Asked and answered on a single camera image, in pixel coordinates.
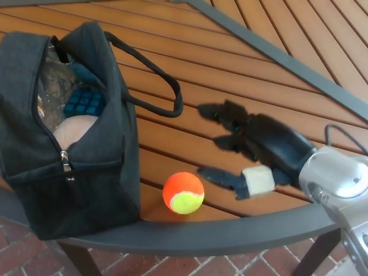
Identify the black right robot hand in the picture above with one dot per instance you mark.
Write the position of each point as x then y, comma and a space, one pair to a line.
276, 143

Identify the orange and yellow tennis ball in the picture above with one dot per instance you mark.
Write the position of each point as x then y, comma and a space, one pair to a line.
182, 192

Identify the blue rubik cube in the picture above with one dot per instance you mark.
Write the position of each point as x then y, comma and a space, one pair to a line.
86, 103

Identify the white round soft toy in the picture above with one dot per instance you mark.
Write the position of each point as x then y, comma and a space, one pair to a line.
72, 129

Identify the dark grey insulated lunch bag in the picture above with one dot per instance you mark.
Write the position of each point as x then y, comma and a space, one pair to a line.
100, 172

